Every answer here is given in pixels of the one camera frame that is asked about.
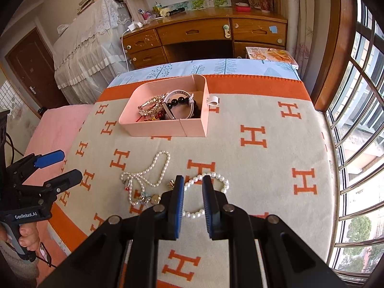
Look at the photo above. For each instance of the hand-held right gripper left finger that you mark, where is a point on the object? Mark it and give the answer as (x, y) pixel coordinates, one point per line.
(179, 207)

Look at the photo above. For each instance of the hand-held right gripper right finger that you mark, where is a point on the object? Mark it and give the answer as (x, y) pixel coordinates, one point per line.
(207, 207)

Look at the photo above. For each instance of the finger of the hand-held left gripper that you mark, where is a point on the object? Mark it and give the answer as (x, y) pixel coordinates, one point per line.
(67, 180)
(49, 159)

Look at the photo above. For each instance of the pink organizer box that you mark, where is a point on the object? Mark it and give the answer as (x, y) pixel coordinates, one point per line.
(192, 127)

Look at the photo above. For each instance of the person's left forearm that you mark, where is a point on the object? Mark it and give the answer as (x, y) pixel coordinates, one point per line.
(16, 265)

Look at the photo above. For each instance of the gold rhinestone jewelry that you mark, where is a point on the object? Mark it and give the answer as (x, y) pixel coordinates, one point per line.
(151, 103)

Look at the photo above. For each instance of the person's left hand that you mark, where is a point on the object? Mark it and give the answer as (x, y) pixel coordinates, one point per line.
(28, 236)

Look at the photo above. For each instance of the pink bed sheet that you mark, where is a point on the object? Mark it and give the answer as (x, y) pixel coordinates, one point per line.
(54, 132)

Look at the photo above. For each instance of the cream orange letter-print blanket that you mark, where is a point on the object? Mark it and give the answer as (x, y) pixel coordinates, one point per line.
(270, 171)

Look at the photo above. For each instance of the brown wooden door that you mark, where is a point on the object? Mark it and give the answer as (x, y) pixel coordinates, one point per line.
(33, 69)

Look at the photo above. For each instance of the white lace-covered piano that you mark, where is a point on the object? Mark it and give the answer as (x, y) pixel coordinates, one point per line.
(90, 51)

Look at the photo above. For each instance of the blue tree-print bed sheet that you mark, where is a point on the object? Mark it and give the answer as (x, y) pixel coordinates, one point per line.
(228, 66)

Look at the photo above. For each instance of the white power adapter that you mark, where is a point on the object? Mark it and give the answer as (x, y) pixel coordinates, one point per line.
(135, 26)

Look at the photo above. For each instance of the orange snack box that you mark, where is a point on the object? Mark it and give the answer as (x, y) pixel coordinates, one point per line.
(270, 54)

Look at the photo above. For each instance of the metal window grille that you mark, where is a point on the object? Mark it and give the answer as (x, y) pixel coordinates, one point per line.
(357, 126)

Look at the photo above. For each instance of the wooden desk with drawers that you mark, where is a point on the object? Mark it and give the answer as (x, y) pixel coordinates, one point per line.
(195, 31)

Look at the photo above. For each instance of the blue sticker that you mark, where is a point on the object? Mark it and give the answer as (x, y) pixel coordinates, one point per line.
(273, 29)

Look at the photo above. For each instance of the black flashlight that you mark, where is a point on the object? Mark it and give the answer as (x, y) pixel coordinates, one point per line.
(176, 11)

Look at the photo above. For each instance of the red flat case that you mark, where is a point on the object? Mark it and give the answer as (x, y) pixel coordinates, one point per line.
(243, 8)

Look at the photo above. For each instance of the floral curtain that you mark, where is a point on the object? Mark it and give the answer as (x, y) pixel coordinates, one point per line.
(297, 21)

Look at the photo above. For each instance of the red paper cup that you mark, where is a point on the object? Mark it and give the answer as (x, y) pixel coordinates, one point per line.
(265, 1)

